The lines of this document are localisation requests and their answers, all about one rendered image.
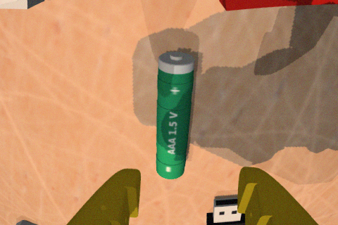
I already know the black usb flash drive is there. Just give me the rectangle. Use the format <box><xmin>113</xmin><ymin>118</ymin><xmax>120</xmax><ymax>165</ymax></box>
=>
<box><xmin>206</xmin><ymin>198</ymin><xmax>245</xmax><ymax>225</ymax></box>

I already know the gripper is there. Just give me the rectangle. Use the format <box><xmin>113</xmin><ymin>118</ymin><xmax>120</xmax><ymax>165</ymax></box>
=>
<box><xmin>66</xmin><ymin>167</ymin><xmax>318</xmax><ymax>225</ymax></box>

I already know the green aaa battery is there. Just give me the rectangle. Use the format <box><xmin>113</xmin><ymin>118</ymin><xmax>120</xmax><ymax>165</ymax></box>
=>
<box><xmin>156</xmin><ymin>52</ymin><xmax>195</xmax><ymax>179</ymax></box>

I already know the grey hex nut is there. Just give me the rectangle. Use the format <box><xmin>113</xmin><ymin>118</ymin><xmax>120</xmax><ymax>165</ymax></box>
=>
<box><xmin>16</xmin><ymin>220</ymin><xmax>34</xmax><ymax>225</ymax></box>

